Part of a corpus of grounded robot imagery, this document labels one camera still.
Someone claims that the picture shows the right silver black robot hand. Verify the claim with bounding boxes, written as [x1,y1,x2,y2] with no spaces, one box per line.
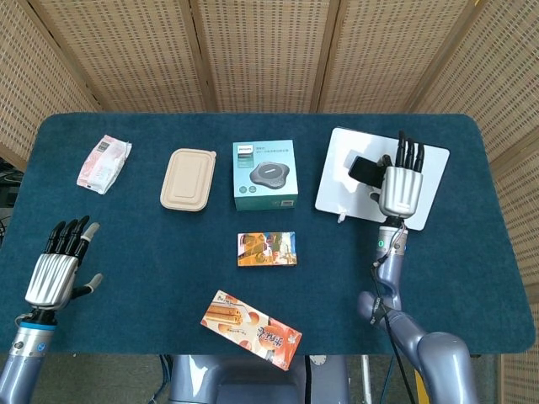
[369,130,426,221]

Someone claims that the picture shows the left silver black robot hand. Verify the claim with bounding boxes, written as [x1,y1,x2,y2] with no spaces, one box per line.
[24,215,104,311]

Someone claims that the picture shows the black felt whiteboard eraser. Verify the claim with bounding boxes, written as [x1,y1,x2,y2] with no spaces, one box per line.
[348,155,387,189]

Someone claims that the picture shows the white magnetic whiteboard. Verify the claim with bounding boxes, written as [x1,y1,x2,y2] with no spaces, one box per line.
[314,127,451,231]

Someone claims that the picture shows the orange egg roll box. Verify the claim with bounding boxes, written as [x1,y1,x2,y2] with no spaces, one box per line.
[200,289,304,373]

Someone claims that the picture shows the dark teal table cloth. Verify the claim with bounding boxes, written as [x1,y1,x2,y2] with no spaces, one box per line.
[0,112,534,357]

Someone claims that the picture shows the pink wet wipes pack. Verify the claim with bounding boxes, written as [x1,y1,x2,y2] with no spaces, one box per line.
[76,134,133,196]

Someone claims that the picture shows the teal speakerphone retail box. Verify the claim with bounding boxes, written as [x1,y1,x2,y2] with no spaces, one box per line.
[232,140,301,212]

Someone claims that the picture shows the small blue orange snack box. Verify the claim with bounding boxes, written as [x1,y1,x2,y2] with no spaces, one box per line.
[237,231,298,268]

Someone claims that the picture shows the beige lidded pulp food container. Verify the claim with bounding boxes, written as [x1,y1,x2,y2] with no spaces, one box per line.
[159,147,218,215]

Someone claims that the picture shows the woven rattan folding screen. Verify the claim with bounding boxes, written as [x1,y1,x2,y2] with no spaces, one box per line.
[0,0,539,404]

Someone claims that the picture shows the grey-blue robot torso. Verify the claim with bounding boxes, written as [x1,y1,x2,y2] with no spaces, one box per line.
[168,354,350,404]

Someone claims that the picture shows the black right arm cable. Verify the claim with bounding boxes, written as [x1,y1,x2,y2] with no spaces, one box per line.
[370,225,419,404]

